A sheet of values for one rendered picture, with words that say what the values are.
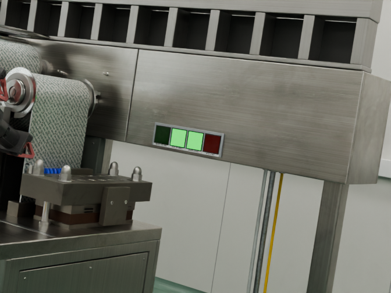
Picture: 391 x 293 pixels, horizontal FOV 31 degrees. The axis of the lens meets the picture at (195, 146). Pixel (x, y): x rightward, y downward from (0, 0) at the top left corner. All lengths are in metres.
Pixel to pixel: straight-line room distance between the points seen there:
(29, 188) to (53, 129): 0.22
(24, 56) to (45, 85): 0.28
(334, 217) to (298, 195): 2.43
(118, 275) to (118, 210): 0.19
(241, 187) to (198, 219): 0.40
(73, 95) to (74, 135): 0.13
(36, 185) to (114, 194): 0.23
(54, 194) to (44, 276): 0.23
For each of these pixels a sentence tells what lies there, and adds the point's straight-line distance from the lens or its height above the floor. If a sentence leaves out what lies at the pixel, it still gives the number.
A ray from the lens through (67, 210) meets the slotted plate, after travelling 1.98.
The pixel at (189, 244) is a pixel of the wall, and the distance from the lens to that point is 4.91.
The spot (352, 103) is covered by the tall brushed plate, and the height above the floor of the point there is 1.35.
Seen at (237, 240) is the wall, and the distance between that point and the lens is 4.71.
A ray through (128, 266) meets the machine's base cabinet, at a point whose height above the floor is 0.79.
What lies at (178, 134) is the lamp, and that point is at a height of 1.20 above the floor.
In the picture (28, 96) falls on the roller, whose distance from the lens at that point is 2.06.
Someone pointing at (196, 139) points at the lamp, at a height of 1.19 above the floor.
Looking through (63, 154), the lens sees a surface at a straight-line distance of 2.18.
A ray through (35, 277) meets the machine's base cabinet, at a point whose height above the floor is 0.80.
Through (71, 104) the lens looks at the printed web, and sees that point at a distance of 2.18.
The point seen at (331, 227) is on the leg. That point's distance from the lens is 2.07.
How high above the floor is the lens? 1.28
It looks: 3 degrees down
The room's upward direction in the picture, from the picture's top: 8 degrees clockwise
